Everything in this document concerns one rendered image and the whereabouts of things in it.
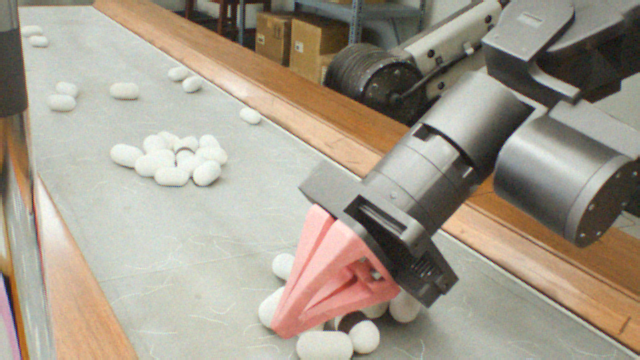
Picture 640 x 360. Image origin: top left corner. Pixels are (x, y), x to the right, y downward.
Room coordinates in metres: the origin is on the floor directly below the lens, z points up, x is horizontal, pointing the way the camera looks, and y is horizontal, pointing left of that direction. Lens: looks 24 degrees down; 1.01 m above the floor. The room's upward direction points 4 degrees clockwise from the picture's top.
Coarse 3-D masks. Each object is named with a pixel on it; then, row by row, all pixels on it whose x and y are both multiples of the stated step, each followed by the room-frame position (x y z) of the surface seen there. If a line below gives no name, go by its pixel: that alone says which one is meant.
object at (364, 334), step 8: (336, 320) 0.35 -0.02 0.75; (336, 328) 0.35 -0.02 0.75; (352, 328) 0.34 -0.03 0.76; (360, 328) 0.34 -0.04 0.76; (368, 328) 0.34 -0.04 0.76; (376, 328) 0.34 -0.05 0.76; (352, 336) 0.34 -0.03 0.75; (360, 336) 0.33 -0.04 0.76; (368, 336) 0.33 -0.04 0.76; (376, 336) 0.34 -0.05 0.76; (360, 344) 0.33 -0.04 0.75; (368, 344) 0.33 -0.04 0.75; (376, 344) 0.33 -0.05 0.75; (360, 352) 0.33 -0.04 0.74; (368, 352) 0.33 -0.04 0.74
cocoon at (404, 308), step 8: (400, 288) 0.39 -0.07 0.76; (400, 296) 0.38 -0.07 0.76; (408, 296) 0.38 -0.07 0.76; (392, 304) 0.38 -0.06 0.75; (400, 304) 0.37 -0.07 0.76; (408, 304) 0.37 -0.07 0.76; (416, 304) 0.37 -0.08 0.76; (392, 312) 0.37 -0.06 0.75; (400, 312) 0.37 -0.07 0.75; (408, 312) 0.37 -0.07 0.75; (416, 312) 0.37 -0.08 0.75; (400, 320) 0.37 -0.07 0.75; (408, 320) 0.37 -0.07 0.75
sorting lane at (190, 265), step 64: (64, 64) 1.00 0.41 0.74; (128, 64) 1.03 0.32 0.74; (64, 128) 0.71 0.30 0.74; (128, 128) 0.73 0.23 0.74; (192, 128) 0.74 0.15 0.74; (256, 128) 0.76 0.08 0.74; (64, 192) 0.54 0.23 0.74; (128, 192) 0.55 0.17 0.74; (192, 192) 0.56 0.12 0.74; (256, 192) 0.57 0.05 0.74; (128, 256) 0.44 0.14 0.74; (192, 256) 0.44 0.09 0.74; (256, 256) 0.45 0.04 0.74; (448, 256) 0.47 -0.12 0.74; (128, 320) 0.35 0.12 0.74; (192, 320) 0.36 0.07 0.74; (256, 320) 0.36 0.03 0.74; (384, 320) 0.38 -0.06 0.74; (448, 320) 0.38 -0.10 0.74; (512, 320) 0.39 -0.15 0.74; (576, 320) 0.39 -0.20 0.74
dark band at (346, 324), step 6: (354, 312) 0.35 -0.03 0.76; (360, 312) 0.35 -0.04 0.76; (342, 318) 0.35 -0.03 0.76; (348, 318) 0.35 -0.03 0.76; (354, 318) 0.35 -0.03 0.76; (360, 318) 0.35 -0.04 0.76; (366, 318) 0.35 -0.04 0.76; (342, 324) 0.35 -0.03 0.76; (348, 324) 0.34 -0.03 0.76; (354, 324) 0.34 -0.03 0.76; (342, 330) 0.34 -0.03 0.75; (348, 330) 0.34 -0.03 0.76
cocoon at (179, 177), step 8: (160, 168) 0.57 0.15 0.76; (168, 168) 0.57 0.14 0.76; (176, 168) 0.57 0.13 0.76; (160, 176) 0.57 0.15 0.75; (168, 176) 0.57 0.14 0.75; (176, 176) 0.57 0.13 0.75; (184, 176) 0.57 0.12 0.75; (160, 184) 0.57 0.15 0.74; (168, 184) 0.57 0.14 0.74; (176, 184) 0.57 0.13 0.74
